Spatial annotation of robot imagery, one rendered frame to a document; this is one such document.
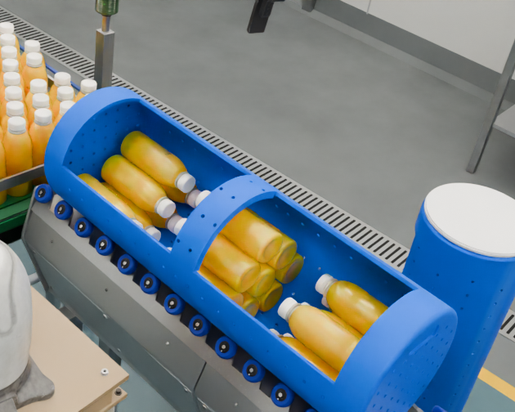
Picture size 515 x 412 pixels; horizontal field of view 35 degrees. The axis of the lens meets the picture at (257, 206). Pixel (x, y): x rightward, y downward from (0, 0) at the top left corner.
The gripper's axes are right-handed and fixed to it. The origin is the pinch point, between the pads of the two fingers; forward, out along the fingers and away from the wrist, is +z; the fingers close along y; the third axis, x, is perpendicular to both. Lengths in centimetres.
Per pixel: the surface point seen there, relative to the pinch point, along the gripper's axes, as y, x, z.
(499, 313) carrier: 36, 73, 67
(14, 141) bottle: -39, -22, 61
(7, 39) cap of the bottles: -81, -10, 63
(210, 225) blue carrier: 15.6, -3.8, 36.7
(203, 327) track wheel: 23, -3, 59
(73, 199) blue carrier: -14, -17, 56
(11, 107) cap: -48, -20, 58
